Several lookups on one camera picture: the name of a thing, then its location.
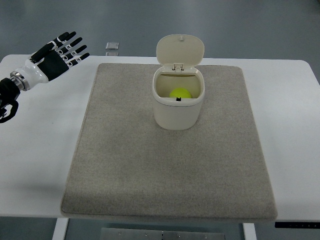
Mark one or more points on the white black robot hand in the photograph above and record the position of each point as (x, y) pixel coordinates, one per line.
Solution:
(41, 68)

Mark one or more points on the yellow tennis ball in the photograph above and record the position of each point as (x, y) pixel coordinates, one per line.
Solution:
(180, 92)

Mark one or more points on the cream lidded bin box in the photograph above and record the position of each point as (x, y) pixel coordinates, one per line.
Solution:
(178, 55)

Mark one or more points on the clear floor plate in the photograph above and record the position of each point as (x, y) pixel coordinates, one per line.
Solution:
(112, 45)

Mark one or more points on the grey felt mat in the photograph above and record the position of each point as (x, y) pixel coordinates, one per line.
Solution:
(126, 166)

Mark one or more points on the white table leg left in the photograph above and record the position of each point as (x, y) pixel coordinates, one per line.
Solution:
(60, 229)

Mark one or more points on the white table leg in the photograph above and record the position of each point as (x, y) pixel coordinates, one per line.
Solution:
(60, 229)
(249, 231)

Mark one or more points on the white table leg right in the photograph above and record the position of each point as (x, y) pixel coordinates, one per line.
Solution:
(249, 231)

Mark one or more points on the black desk control panel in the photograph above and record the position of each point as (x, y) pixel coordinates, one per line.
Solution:
(296, 225)

